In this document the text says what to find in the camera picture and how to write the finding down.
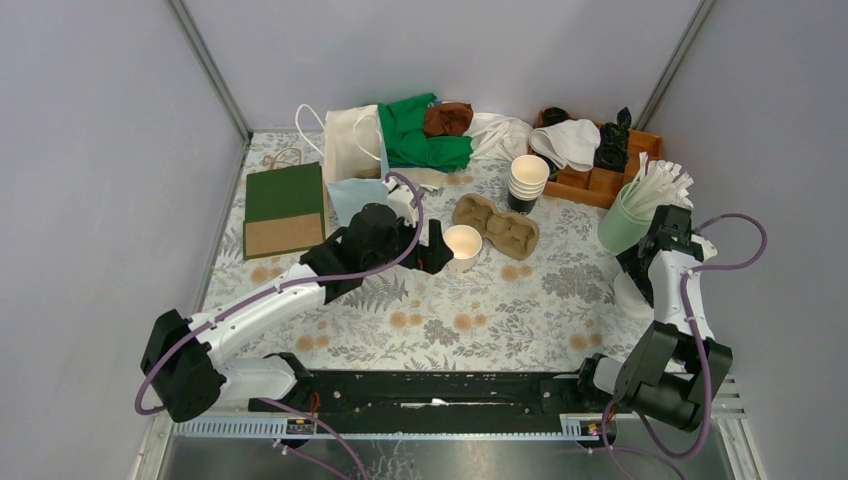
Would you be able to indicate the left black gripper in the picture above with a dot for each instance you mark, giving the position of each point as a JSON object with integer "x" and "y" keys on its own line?
{"x": 433, "y": 257}

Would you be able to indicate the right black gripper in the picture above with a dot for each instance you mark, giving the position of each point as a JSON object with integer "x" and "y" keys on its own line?
{"x": 629, "y": 261}

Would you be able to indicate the white paper coffee cup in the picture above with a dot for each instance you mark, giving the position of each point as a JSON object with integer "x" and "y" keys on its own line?
{"x": 466, "y": 244}

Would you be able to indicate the light blue paper bag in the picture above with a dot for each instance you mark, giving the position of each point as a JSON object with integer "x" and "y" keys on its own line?
{"x": 353, "y": 160}

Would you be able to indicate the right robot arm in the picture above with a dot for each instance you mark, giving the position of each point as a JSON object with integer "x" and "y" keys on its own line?
{"x": 676, "y": 367}

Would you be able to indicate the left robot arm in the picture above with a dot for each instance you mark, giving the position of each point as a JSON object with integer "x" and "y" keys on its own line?
{"x": 189, "y": 363}

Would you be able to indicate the white cup lid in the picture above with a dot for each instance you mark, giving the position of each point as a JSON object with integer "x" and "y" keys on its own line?
{"x": 629, "y": 299}

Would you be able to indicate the green straw holder cup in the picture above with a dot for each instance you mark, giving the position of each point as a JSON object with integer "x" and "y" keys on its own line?
{"x": 622, "y": 228}

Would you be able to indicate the white wrapped straws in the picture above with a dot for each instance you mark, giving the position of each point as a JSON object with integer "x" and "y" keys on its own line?
{"x": 658, "y": 182}

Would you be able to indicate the wooden compartment tray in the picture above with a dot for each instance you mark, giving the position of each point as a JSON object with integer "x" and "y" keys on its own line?
{"x": 599, "y": 187}

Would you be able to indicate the black plastic bags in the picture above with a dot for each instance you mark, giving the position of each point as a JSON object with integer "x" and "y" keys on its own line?
{"x": 612, "y": 152}

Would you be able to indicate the stack of paper cups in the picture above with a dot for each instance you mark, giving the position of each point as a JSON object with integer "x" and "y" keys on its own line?
{"x": 527, "y": 180}

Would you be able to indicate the white cloth on tray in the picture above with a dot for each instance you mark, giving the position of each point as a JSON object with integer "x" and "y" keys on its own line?
{"x": 568, "y": 144}

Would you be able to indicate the green cloth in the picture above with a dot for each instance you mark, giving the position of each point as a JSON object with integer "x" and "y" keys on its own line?
{"x": 406, "y": 144}

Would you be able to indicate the brown cloth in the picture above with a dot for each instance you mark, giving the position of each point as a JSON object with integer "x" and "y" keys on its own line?
{"x": 448, "y": 119}

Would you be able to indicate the green paper bag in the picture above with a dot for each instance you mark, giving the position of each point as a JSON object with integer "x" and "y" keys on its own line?
{"x": 285, "y": 211}

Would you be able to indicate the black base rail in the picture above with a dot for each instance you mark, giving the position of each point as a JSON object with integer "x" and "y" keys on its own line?
{"x": 450, "y": 403}

